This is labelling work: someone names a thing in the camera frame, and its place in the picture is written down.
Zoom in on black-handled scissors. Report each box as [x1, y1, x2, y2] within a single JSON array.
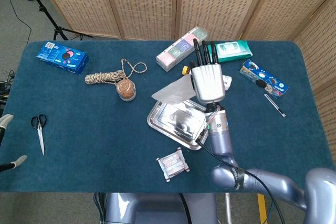
[[30, 114, 48, 156]]

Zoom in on clear jar with brown contents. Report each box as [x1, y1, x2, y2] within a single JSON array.
[[115, 79, 137, 102]]

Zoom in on blue carpet table cover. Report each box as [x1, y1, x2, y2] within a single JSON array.
[[0, 40, 336, 194]]

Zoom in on silver table leg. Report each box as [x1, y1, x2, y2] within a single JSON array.
[[225, 193, 233, 224]]

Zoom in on small white red sachet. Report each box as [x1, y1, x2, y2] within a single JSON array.
[[156, 147, 191, 183]]

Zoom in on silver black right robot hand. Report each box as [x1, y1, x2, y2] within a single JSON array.
[[189, 38, 227, 104]]

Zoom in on wide blue cookie box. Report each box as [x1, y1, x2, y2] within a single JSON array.
[[36, 41, 90, 76]]

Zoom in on black tripod stand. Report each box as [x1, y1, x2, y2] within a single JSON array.
[[16, 0, 93, 41]]

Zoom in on yellow post under table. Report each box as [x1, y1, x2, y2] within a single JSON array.
[[257, 193, 268, 224]]

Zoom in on blue cables under table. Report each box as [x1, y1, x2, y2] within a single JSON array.
[[93, 193, 107, 224]]

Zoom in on thin black floor cable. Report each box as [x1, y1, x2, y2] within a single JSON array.
[[3, 0, 33, 47]]

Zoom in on long clear box coloured cubes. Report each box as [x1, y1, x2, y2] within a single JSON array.
[[155, 26, 208, 73]]

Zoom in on black white pen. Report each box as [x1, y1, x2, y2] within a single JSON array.
[[264, 93, 287, 118]]

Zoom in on black equipment with cables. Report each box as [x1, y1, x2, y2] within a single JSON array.
[[0, 70, 16, 113]]

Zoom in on blue-grey robot torso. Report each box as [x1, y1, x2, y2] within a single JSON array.
[[103, 193, 219, 224]]

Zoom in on slim blue cookie box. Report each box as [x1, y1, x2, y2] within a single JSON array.
[[239, 59, 289, 98]]

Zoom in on white paper sheet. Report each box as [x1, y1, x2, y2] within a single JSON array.
[[151, 74, 196, 105]]

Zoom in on shiny metal tray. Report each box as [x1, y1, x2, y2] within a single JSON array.
[[146, 99, 210, 152]]

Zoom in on grey-tipped left robot hand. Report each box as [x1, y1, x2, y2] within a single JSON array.
[[0, 113, 28, 173]]

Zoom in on white bottle yellow cap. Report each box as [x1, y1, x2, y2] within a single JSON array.
[[182, 65, 233, 91]]

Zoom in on green wet wipes pack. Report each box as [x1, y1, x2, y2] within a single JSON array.
[[206, 40, 253, 64]]

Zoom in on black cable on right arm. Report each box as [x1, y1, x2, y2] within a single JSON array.
[[196, 140, 286, 224]]

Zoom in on braided beige rope bundle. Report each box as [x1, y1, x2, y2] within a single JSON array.
[[84, 58, 148, 86]]

